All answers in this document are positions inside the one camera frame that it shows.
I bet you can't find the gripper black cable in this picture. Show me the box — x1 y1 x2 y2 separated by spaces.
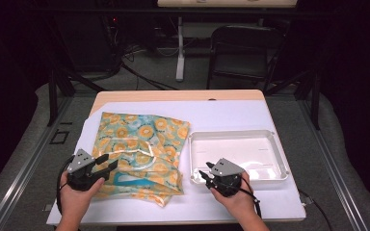
239 177 263 219
56 155 75 217

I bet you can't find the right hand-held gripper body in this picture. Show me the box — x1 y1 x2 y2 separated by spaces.
205 158 246 197

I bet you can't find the black cable beside table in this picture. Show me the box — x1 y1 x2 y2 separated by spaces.
298 189 333 231

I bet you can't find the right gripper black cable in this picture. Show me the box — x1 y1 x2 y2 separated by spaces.
239 177 263 219

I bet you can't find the person's right hand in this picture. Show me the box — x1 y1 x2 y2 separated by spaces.
209 171 258 219

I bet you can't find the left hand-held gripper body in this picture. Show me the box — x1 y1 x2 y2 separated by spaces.
66 148 106 193

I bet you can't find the black folding chair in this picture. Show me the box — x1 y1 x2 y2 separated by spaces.
206 24 287 94

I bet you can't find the white plastic tray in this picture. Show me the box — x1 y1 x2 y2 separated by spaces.
187 129 291 186

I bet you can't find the black metal stand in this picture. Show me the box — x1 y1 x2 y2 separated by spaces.
264 68 322 131
46 15 108 128

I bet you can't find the white table leg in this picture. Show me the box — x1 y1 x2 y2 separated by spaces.
175 15 187 83

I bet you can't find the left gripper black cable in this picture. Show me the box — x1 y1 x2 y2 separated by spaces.
56 155 75 217

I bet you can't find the black floor cable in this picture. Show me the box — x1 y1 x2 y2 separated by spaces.
119 62 179 91

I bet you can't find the person's left hand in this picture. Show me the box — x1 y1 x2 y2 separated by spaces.
59 169 106 215

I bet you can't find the yellow patterned plastic bag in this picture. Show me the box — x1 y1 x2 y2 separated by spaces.
91 111 191 208

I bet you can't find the aluminium floor rail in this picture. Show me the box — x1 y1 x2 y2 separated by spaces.
0 95 74 231
297 98 370 231

